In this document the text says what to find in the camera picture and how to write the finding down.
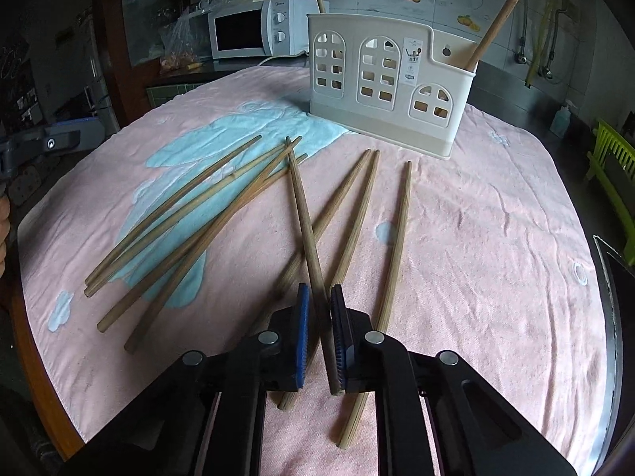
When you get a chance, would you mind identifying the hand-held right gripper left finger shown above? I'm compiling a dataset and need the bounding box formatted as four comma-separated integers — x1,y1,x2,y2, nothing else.
60,282,311,476

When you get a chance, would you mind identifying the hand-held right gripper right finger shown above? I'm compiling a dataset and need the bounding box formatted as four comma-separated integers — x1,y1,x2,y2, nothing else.
330,284,579,476

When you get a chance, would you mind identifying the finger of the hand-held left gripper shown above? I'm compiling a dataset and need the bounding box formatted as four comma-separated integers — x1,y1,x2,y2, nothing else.
12,117,108,164

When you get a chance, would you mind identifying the group of wooden chopsticks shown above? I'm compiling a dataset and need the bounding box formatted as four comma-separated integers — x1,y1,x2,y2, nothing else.
83,134,414,449

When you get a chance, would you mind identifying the cream plastic utensil holder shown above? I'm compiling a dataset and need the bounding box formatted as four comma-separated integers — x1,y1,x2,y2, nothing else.
306,11,481,161

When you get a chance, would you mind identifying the person's left hand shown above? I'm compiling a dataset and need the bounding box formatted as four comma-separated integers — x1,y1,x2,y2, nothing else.
0,193,11,276

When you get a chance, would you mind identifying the white refrigerator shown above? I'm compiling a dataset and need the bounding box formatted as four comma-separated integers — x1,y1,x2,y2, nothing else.
74,7,122,130

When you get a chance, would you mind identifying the green base cabinet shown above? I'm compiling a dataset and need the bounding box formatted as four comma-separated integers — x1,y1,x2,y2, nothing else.
146,82,199,107

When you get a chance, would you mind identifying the clear plastic bag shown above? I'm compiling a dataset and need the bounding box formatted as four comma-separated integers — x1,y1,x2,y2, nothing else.
158,0,244,73

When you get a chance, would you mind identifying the pink printed towel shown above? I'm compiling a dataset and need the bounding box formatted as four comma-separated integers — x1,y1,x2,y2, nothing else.
17,64,608,476

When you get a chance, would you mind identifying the white microwave oven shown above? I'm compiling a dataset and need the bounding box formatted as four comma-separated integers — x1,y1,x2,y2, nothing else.
207,0,317,60

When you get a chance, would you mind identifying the steel kitchen sink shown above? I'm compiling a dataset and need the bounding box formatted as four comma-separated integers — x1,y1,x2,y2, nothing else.
593,234,635,476

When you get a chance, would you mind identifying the clear soap bottle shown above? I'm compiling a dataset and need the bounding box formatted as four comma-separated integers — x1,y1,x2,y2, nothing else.
550,104,572,138

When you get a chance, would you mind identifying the green dish rack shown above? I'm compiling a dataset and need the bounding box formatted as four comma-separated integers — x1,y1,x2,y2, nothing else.
584,118,635,194

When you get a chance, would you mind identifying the white power cable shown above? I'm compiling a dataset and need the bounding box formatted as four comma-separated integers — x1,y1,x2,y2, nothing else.
258,52,308,66

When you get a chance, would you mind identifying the yellow gas hose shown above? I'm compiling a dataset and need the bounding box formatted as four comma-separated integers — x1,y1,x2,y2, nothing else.
526,0,556,85

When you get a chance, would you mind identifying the grey flexible hose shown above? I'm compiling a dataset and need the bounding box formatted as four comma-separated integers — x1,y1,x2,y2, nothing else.
516,0,529,63

